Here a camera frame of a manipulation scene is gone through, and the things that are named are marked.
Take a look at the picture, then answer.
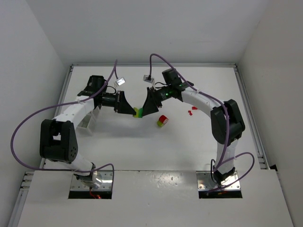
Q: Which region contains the lime and green lego stack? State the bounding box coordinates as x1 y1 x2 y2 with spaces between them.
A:
133 107 143 118

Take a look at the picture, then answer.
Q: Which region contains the red round flower lego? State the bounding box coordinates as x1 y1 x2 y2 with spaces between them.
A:
157 115 169 127

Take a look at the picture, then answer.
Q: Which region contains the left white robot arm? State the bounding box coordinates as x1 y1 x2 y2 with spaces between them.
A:
40 75 136 188

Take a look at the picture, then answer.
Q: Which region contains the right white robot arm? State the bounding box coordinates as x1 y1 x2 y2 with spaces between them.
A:
142 69 245 185

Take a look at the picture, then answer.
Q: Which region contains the white slotted container far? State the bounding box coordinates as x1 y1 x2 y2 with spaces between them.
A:
90 106 100 119

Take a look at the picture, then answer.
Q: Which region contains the white slotted container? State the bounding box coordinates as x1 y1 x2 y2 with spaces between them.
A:
90 106 100 119
77 114 96 136

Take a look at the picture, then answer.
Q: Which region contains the white slotted container near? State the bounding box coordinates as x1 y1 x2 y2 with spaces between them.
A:
77 114 96 136

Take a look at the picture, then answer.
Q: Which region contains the white front cover panel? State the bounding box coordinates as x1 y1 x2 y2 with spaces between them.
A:
19 170 293 227

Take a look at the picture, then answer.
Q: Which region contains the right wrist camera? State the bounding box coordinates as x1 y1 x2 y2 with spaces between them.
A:
143 75 155 87

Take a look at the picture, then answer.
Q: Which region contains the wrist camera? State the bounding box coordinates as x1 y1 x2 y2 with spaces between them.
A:
114 77 125 90
143 75 155 87

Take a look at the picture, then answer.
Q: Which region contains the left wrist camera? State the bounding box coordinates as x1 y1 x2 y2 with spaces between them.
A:
114 77 125 90

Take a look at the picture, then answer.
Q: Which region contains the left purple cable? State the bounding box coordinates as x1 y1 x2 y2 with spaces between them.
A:
10 59 118 185

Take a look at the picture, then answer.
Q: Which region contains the purple cable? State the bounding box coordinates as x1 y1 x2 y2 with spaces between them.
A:
149 53 255 191
10 59 118 185

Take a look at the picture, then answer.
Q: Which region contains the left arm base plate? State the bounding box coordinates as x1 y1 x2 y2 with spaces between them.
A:
70 171 114 192

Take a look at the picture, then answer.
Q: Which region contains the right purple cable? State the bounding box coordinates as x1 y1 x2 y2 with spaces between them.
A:
149 53 255 191

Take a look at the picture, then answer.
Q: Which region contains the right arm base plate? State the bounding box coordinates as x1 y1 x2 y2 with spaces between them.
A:
196 171 241 192

